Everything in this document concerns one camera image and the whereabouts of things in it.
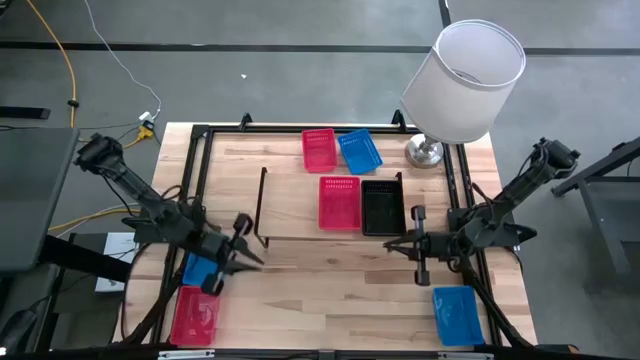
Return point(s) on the yellow plug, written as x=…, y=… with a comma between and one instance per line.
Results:
x=145, y=132

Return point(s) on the dark side table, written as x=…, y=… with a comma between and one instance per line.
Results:
x=610, y=225

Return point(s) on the blue plastic basket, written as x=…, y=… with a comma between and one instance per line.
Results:
x=360, y=152
x=457, y=317
x=195, y=270

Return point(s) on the black flat bar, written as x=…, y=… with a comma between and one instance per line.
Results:
x=22, y=112

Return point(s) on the white paper box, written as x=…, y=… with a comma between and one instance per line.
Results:
x=120, y=247

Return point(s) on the red plastic basket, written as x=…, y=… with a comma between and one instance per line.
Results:
x=340, y=205
x=320, y=150
x=194, y=317

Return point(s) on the white power adapter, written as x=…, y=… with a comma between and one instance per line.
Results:
x=147, y=118

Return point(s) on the wooden shelf with black legs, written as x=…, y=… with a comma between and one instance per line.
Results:
x=290, y=205

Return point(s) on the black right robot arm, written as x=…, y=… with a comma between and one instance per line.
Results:
x=515, y=192

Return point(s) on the black aluminium frame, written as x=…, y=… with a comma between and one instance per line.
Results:
x=230, y=129

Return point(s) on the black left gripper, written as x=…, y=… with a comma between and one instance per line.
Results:
x=227, y=250

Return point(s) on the black plastic basket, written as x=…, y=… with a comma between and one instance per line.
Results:
x=383, y=210

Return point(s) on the table lamp with white shade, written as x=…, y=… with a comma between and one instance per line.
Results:
x=465, y=100

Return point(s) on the silver metal bracket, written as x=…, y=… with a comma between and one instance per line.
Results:
x=186, y=354
x=465, y=355

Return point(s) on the dark computer mouse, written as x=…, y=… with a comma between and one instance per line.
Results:
x=17, y=330

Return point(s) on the black desk beam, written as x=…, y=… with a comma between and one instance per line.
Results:
x=85, y=257

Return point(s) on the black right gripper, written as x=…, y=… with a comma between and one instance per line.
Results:
x=437, y=246

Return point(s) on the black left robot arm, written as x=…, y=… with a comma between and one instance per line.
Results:
x=150, y=205

